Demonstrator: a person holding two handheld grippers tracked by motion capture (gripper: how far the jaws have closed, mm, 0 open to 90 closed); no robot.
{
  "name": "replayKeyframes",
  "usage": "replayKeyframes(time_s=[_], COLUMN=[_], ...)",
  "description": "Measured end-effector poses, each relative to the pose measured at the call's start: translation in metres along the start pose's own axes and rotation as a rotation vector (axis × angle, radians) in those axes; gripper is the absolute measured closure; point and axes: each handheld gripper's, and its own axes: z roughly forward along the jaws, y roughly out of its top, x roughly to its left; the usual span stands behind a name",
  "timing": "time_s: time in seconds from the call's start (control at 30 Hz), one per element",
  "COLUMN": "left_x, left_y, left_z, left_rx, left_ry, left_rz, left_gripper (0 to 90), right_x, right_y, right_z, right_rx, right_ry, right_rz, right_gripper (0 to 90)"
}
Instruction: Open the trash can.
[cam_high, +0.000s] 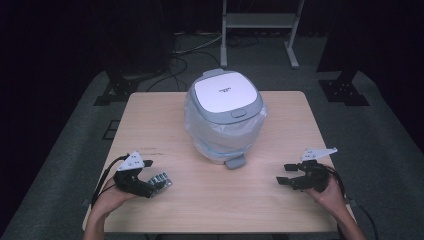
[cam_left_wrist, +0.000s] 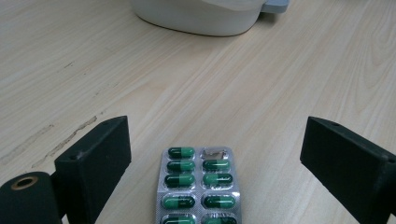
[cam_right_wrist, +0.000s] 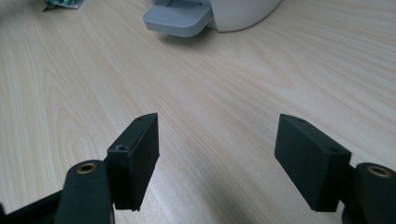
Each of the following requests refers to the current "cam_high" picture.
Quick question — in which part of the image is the black square floor hatch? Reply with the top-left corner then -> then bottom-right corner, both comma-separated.
102,119 -> 122,141

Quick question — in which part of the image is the grey floor cable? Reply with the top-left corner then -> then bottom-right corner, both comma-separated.
171,33 -> 224,57

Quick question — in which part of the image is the black curtain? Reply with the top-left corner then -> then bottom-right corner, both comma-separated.
315,0 -> 424,153
0,0 -> 176,111

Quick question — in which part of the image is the white metal stand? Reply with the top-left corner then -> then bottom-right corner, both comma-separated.
219,0 -> 306,70

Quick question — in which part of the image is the person's right hand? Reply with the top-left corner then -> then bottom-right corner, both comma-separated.
304,174 -> 348,216

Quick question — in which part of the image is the black floor cable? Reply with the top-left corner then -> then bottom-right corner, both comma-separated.
145,49 -> 221,93

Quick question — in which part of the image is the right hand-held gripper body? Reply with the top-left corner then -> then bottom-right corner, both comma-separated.
292,147 -> 339,194

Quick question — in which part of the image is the translucent white plastic bag liner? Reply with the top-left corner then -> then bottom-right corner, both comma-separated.
183,96 -> 268,164

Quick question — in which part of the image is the black stand base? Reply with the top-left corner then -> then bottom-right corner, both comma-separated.
93,68 -> 141,107
318,78 -> 370,107

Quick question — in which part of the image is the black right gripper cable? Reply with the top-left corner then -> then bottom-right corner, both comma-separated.
324,164 -> 380,240

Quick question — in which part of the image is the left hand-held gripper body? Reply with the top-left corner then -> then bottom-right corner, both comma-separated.
113,150 -> 146,195

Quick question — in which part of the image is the person's left hand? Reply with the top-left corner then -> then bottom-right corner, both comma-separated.
95,178 -> 138,218

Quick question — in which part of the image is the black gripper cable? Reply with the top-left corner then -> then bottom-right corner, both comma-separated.
90,153 -> 130,206
324,164 -> 380,240

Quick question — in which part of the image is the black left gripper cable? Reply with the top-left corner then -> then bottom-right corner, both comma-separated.
90,153 -> 130,206

